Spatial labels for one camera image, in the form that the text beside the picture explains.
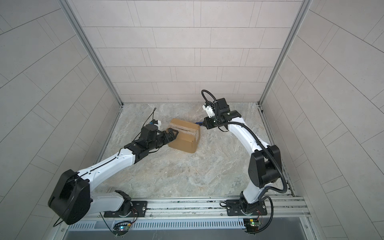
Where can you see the left green circuit board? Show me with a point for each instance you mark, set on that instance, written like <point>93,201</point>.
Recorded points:
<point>122,228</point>

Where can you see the left aluminium corner post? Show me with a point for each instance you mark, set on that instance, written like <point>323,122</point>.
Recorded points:
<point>68,12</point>

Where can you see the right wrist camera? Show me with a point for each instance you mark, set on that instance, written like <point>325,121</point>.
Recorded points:
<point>209,110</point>

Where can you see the right aluminium corner post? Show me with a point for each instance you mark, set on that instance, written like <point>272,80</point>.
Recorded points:
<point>289,41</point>

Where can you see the aluminium corner post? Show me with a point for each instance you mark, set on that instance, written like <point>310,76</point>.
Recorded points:
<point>289,41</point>
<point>68,12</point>

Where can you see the brown taped cardboard box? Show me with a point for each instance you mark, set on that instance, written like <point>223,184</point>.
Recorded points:
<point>188,136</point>

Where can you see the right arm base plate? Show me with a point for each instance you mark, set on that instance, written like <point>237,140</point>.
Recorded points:
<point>243,208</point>

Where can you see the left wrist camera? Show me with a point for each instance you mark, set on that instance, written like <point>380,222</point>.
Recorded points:
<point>157,123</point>

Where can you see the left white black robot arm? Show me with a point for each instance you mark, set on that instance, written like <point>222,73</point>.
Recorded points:
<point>72,197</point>

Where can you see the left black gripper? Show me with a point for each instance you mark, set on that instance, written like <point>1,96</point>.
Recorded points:
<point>171,137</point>

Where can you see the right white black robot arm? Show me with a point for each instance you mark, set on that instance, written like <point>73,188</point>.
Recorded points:
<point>265,166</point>

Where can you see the green circuit board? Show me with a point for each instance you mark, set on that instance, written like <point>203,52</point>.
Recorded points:
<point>122,228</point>
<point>252,225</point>

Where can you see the aluminium front rail frame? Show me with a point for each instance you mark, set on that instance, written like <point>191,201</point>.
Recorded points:
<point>288,218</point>

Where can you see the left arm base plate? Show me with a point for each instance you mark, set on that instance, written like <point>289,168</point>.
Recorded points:
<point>133,209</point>

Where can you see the right green circuit board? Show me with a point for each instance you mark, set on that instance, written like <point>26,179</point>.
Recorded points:
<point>252,225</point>

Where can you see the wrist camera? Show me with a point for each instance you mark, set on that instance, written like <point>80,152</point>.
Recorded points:
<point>209,110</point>
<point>157,123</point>

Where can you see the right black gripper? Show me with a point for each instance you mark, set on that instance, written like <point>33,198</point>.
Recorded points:
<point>207,123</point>

